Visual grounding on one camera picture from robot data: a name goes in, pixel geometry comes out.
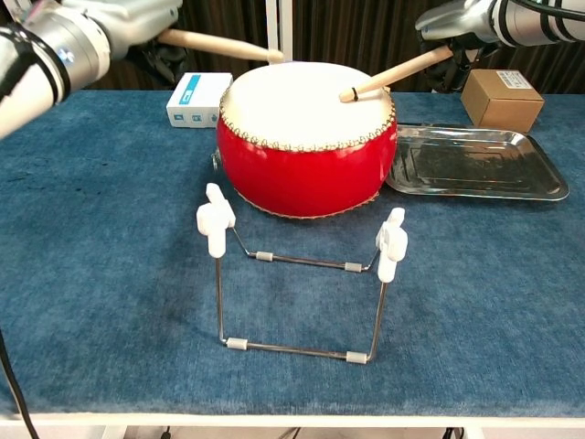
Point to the blue table cloth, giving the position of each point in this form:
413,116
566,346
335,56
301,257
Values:
91,274

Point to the white frame post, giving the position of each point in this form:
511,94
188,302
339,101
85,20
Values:
279,18

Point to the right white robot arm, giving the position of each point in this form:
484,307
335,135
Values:
525,23

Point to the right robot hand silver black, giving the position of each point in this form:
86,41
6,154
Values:
457,23

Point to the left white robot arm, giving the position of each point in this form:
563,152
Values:
27,91

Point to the wooden drumstick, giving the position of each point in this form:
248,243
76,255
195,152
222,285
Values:
393,73
219,46

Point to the white box blue stripe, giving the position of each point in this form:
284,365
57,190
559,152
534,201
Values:
196,98

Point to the closed brown cardboard box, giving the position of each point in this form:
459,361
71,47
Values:
503,105

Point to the dark curtain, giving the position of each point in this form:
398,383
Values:
343,27

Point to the steel rectangular tray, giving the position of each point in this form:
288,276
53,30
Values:
480,164

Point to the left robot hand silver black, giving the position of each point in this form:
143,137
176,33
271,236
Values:
137,18

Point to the red drum white skin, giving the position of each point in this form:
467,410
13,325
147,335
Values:
301,174

